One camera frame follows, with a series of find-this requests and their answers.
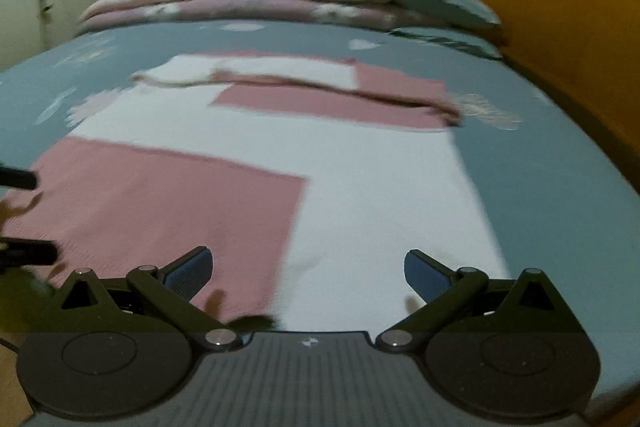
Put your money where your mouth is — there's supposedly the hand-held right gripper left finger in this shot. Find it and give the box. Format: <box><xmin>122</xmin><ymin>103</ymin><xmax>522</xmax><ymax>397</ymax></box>
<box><xmin>42</xmin><ymin>246</ymin><xmax>242</xmax><ymax>353</ymax></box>

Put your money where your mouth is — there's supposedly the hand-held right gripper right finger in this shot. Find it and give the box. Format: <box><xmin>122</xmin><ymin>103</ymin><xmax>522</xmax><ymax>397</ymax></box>
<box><xmin>374</xmin><ymin>249</ymin><xmax>583</xmax><ymax>354</ymax></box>

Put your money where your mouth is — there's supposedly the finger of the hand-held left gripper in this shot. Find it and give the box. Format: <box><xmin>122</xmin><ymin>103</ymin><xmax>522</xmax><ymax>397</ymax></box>
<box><xmin>0</xmin><ymin>236</ymin><xmax>57</xmax><ymax>267</ymax></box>
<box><xmin>0</xmin><ymin>166</ymin><xmax>39</xmax><ymax>190</ymax></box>

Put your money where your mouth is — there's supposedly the pink and white knit sweater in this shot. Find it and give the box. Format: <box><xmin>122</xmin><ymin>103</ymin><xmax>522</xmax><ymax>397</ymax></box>
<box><xmin>19</xmin><ymin>51</ymin><xmax>512</xmax><ymax>330</ymax></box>

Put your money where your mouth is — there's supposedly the blue floral bed sheet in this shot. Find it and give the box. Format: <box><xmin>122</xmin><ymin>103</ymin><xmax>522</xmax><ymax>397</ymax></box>
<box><xmin>0</xmin><ymin>19</ymin><xmax>640</xmax><ymax>408</ymax></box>

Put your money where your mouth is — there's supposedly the blue pillow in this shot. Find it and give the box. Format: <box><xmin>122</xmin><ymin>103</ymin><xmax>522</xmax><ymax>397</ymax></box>
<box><xmin>386</xmin><ymin>0</ymin><xmax>502</xmax><ymax>28</ymax></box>
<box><xmin>389</xmin><ymin>26</ymin><xmax>505</xmax><ymax>62</ymax></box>

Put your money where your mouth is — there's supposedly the purple floral quilt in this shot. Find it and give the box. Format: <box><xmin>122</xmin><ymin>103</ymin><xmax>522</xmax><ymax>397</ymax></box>
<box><xmin>74</xmin><ymin>0</ymin><xmax>403</xmax><ymax>38</ymax></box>

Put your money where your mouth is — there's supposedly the wooden headboard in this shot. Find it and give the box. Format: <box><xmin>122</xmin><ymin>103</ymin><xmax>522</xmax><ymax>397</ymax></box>
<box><xmin>469</xmin><ymin>0</ymin><xmax>640</xmax><ymax>202</ymax></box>

